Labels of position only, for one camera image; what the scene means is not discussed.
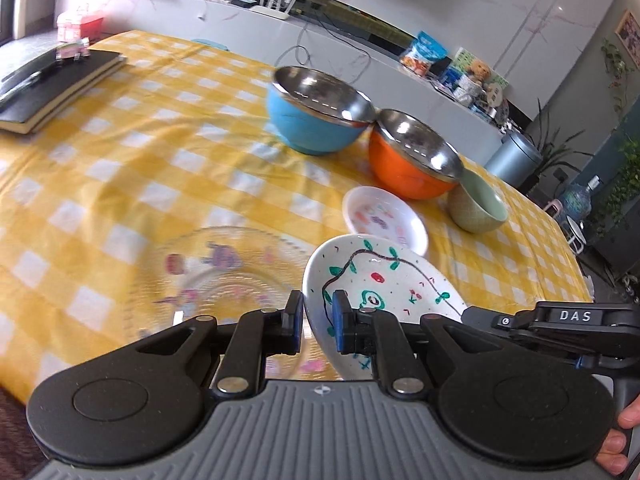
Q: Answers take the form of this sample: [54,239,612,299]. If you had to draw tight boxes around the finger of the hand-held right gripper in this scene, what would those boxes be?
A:
[461,306,538,334]

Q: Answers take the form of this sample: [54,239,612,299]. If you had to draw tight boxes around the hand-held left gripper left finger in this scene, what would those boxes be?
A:
[132,291,305,396]

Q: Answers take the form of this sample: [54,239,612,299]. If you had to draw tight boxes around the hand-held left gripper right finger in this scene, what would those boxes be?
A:
[331,290,501,396]

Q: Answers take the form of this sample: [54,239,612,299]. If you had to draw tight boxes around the white plate with painted vine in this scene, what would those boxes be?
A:
[302,234,468,381]

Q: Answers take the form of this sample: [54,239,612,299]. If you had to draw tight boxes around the clear glass plate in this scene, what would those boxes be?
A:
[122,226,341,381]

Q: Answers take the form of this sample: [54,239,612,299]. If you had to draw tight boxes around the green ceramic bowl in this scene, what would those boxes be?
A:
[446,169,509,234]

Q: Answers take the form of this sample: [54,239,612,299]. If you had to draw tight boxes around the small white printed plate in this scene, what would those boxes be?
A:
[342,186,430,257]

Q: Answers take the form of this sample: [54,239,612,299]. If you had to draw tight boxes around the orange steel bowl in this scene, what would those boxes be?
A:
[368,108,465,201]

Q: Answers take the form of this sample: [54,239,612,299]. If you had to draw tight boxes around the blue steel bowl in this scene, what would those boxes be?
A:
[265,66,376,157]

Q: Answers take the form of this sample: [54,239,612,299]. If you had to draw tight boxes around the person's right hand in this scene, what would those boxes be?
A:
[595,399,640,476]

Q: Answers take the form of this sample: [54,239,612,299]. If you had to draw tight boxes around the white round stool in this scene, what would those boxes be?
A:
[566,220,589,256]

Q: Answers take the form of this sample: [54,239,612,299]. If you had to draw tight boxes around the blue water jug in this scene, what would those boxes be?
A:
[560,176,602,222]

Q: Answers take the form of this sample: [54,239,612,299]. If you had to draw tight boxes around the grey metal trash can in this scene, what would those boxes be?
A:
[484,130,543,193]

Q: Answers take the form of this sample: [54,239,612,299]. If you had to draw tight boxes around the leafy green plant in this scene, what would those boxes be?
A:
[595,137,640,231]

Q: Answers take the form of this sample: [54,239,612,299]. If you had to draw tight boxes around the long-leaf potted plant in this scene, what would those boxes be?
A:
[525,100,596,196]

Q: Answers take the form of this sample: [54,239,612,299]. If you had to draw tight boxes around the yellow checkered tablecloth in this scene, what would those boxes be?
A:
[0,30,593,406]

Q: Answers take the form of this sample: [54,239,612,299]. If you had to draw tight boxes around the green picture board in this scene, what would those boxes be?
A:
[452,47,509,92]

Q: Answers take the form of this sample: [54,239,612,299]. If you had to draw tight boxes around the blue snack bag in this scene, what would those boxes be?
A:
[400,31,448,77]

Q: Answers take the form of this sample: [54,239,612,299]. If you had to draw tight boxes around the climbing vine plant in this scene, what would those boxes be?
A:
[600,40,636,116]

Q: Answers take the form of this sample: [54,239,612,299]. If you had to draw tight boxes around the white router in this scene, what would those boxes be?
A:
[248,0,301,22]

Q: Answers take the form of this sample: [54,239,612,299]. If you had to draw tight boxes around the black notebook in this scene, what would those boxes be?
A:
[0,57,129,136]
[0,49,124,106]

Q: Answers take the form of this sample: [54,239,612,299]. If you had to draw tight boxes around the pink snack packet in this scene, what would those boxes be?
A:
[54,37,91,64]

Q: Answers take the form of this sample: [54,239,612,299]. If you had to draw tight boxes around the black pen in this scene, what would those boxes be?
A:
[0,62,60,93]

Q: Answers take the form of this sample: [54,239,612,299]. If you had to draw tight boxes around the pink storage box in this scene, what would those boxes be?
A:
[56,5,104,43]

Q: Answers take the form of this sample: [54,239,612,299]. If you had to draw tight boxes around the black cable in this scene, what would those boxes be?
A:
[279,10,373,86]

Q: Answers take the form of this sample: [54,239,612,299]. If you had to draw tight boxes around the framed wall picture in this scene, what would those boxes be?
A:
[615,10,640,68]

